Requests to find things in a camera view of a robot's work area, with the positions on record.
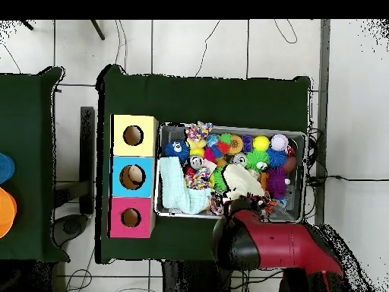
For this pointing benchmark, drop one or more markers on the light blue muslin cloth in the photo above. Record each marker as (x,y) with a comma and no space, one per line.
(173,185)

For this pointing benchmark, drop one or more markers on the cream muslin cloth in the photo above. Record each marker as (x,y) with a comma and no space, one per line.
(243,182)

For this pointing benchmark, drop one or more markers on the orange plastic bowl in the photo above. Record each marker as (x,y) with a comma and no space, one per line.
(6,213)

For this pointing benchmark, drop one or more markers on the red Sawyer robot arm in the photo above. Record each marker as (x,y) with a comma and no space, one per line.
(273,246)

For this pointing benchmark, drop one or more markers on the shallow clear mesh bin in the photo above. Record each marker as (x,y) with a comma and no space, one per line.
(170,130)

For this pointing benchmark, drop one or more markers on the wooden three-hole box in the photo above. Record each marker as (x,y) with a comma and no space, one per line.
(133,152)

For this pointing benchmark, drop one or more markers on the blue spiky ball with eyes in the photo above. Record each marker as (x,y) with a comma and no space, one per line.
(175,150)

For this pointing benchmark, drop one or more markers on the burger toy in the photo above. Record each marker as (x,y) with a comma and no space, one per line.
(236,144)

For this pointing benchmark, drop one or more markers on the green spiky ball with eyes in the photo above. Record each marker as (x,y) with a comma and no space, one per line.
(255,158)

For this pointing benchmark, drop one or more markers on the dark green table cloth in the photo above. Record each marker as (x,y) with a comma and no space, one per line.
(197,100)

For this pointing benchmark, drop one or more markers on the yellow smooth ball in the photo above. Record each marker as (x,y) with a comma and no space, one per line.
(261,143)

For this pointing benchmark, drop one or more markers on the purple spiky ball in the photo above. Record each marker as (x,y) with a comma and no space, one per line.
(276,182)

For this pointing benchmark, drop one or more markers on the white baseball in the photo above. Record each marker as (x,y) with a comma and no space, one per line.
(279,142)

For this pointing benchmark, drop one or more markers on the black stand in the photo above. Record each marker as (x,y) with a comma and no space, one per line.
(87,152)

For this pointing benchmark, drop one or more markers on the green covered side table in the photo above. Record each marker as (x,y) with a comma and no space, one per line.
(30,121)

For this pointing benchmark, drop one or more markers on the blue plastic cup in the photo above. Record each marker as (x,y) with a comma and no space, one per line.
(6,168)

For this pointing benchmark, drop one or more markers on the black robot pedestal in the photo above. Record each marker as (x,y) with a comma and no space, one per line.
(182,279)

